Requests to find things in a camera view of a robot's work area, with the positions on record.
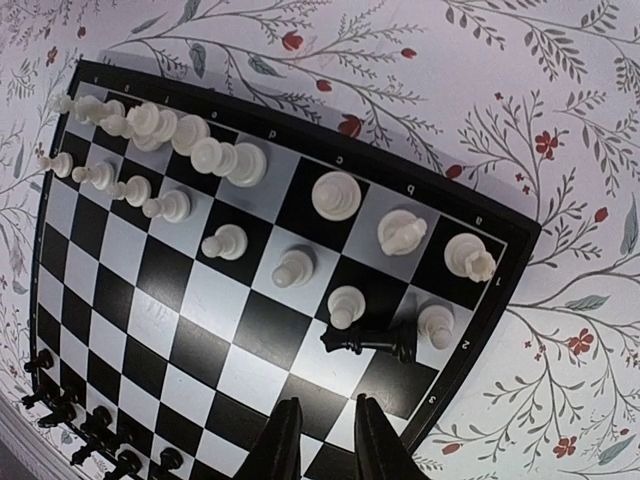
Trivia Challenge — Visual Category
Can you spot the white chess rook corner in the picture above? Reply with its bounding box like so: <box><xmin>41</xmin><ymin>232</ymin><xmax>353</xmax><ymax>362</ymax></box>
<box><xmin>444</xmin><ymin>233</ymin><xmax>496</xmax><ymax>283</ymax></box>

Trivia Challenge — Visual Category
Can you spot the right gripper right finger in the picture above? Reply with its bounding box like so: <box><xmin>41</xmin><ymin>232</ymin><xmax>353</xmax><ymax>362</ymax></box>
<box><xmin>354</xmin><ymin>394</ymin><xmax>425</xmax><ymax>480</ymax></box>

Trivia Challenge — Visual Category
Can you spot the floral patterned table mat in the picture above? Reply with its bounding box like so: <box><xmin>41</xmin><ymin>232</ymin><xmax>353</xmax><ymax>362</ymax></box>
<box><xmin>1</xmin><ymin>1</ymin><xmax>639</xmax><ymax>479</ymax></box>

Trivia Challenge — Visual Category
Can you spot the white chess pawn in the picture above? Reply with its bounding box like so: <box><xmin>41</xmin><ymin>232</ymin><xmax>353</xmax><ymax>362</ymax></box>
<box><xmin>417</xmin><ymin>304</ymin><xmax>455</xmax><ymax>350</ymax></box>

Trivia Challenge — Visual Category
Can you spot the white chess queen tall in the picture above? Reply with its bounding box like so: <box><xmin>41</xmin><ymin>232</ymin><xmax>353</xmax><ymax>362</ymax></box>
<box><xmin>190</xmin><ymin>137</ymin><xmax>267</xmax><ymax>188</ymax></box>

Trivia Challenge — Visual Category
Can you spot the white chess bishop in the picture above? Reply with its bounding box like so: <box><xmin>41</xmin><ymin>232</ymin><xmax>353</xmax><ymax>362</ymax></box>
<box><xmin>311</xmin><ymin>171</ymin><xmax>362</xmax><ymax>221</ymax></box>

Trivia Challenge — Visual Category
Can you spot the black white chessboard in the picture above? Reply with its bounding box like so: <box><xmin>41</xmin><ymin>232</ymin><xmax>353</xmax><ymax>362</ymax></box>
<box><xmin>22</xmin><ymin>61</ymin><xmax>541</xmax><ymax>479</ymax></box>

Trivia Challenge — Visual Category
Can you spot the black chess king tall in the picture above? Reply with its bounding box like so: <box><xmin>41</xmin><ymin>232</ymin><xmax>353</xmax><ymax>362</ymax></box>
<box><xmin>320</xmin><ymin>323</ymin><xmax>417</xmax><ymax>364</ymax></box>

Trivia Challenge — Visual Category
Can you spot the black pawn corner piece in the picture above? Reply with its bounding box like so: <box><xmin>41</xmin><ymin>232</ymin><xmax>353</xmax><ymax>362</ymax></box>
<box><xmin>24</xmin><ymin>349</ymin><xmax>54</xmax><ymax>374</ymax></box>

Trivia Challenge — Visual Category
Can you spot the white chess knight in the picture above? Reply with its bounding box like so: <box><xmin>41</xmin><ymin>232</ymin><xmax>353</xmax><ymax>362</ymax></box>
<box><xmin>377</xmin><ymin>209</ymin><xmax>428</xmax><ymax>256</ymax></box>

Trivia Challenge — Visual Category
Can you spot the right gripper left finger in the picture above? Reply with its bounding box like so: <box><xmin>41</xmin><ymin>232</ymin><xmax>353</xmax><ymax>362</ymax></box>
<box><xmin>234</xmin><ymin>397</ymin><xmax>303</xmax><ymax>480</ymax></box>

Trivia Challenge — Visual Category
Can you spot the front aluminium rail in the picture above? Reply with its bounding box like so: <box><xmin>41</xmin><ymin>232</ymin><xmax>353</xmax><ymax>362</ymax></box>
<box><xmin>1</xmin><ymin>392</ymin><xmax>104</xmax><ymax>479</ymax></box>

